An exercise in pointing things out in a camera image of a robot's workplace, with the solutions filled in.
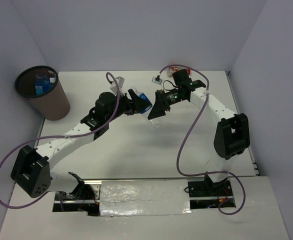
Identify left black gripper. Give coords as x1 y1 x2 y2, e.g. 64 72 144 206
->
105 88 150 123

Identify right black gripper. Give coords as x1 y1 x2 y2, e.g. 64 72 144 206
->
147 89 186 120

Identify blue label bottle white cap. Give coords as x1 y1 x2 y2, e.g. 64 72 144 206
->
34 73 56 95

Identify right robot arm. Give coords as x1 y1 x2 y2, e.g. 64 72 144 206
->
147 66 250 196

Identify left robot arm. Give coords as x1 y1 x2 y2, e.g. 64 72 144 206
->
10 89 152 199

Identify brown round waste bin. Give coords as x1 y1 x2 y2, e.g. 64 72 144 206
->
14 65 71 121

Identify red label bottle red cap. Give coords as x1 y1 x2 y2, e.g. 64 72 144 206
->
166 65 191 77

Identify silver foil tape sheet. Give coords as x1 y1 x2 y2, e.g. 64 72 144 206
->
99 179 191 217

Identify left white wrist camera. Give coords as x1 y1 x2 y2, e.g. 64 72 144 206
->
109 76 125 96

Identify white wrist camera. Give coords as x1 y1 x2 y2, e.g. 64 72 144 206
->
151 75 163 86
109 76 125 96

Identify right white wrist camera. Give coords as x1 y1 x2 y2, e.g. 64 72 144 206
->
151 75 163 86

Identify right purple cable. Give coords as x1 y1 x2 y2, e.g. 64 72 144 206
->
157 65 246 216

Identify purple cable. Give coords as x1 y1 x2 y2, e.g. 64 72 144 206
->
0 72 122 212
157 65 246 216

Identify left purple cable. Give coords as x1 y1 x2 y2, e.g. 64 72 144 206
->
0 72 122 212

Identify metal base rail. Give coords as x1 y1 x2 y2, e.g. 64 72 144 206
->
52 177 236 217

